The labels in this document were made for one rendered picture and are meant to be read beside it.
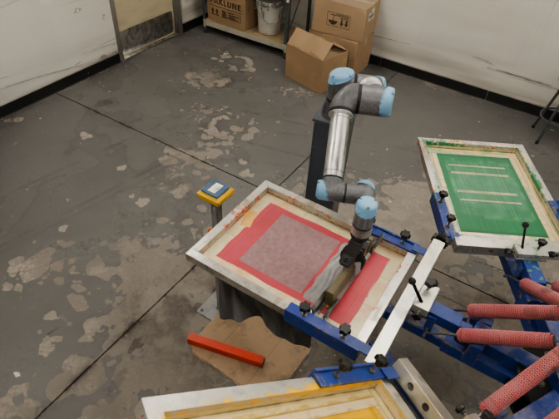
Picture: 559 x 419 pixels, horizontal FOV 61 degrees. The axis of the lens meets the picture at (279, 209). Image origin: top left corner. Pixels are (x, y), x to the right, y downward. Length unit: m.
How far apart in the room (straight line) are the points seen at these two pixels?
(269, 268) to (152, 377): 1.13
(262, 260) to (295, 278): 0.16
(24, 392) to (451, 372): 2.31
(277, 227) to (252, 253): 0.19
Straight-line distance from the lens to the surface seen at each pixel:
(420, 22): 5.52
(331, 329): 1.75
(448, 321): 1.84
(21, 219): 3.86
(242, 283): 1.86
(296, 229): 2.11
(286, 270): 1.95
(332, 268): 1.98
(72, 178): 4.10
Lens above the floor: 2.45
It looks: 43 degrees down
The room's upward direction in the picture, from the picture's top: 4 degrees clockwise
